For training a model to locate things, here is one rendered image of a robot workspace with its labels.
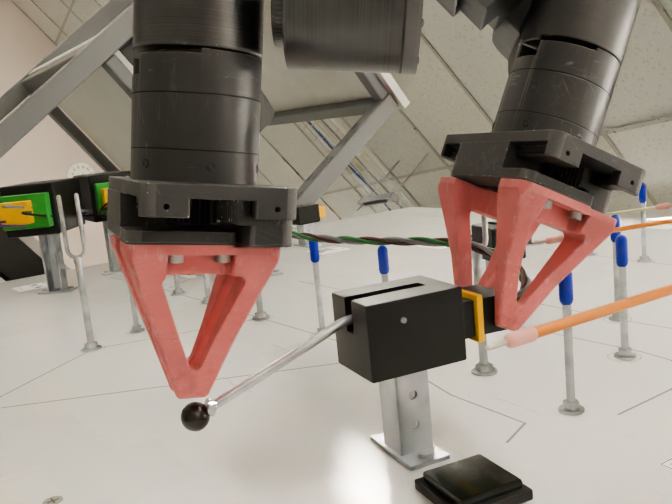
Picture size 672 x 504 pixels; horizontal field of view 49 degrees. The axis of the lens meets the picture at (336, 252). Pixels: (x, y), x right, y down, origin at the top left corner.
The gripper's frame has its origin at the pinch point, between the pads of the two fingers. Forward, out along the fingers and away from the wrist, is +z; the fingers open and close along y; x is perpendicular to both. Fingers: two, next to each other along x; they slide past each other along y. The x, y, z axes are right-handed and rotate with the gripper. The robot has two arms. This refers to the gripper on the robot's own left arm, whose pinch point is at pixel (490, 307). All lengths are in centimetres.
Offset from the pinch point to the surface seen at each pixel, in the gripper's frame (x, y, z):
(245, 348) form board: 3.6, 25.3, 9.5
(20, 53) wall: 41, 773, -102
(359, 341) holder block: 7.7, -0.8, 3.6
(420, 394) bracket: 3.3, -0.8, 5.5
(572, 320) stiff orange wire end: 7.1, -13.8, -0.4
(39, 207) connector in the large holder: 20, 62, 5
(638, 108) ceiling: -205, 208, -102
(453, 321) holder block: 3.4, -1.9, 1.3
